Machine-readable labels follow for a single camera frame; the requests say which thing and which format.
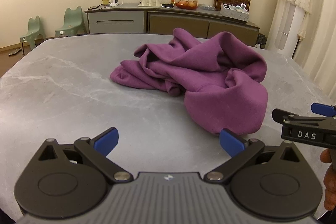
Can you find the green plastic chair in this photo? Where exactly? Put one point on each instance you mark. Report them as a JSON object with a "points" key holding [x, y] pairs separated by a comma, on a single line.
{"points": [[34, 29], [71, 20]]}

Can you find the dark bag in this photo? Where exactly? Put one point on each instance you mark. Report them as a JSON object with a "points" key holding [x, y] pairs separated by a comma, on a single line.
{"points": [[262, 39]]}

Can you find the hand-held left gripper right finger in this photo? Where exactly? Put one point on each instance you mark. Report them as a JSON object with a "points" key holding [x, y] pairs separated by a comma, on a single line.
{"points": [[231, 141]]}

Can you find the red fruit bowl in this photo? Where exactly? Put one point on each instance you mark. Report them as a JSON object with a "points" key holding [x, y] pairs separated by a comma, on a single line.
{"points": [[187, 4]]}

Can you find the grey storage basket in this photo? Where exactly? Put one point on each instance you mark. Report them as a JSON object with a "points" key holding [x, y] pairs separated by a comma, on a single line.
{"points": [[233, 14]]}

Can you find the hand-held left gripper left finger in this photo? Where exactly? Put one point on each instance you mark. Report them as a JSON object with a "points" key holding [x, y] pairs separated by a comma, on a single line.
{"points": [[106, 141]]}

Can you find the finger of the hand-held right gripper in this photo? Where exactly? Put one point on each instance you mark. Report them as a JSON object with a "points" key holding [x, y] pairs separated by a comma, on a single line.
{"points": [[321, 109], [281, 114]]}

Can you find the dark phone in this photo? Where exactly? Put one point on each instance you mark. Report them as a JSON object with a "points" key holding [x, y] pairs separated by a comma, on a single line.
{"points": [[92, 7]]}

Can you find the dark flat thing on floor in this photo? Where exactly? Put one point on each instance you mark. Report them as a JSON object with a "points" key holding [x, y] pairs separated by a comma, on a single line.
{"points": [[15, 51]]}

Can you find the purple fleece garment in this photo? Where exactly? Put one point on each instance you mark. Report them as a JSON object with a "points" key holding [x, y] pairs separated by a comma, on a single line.
{"points": [[204, 77]]}

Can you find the clear glass dish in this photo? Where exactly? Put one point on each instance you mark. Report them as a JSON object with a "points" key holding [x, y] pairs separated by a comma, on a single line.
{"points": [[206, 7]]}

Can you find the person's right hand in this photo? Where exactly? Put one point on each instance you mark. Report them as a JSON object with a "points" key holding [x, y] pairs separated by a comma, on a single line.
{"points": [[330, 187]]}

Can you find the grey and brown sideboard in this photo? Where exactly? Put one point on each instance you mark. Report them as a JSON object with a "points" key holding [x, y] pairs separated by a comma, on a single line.
{"points": [[173, 22]]}

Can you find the white standing air conditioner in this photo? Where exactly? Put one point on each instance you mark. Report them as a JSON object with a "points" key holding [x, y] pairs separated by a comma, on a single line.
{"points": [[288, 35]]}

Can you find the cream curtain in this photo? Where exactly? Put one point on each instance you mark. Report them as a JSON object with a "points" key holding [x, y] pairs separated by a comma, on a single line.
{"points": [[324, 29]]}

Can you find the white power strip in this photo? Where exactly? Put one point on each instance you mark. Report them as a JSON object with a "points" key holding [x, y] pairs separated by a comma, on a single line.
{"points": [[114, 3]]}

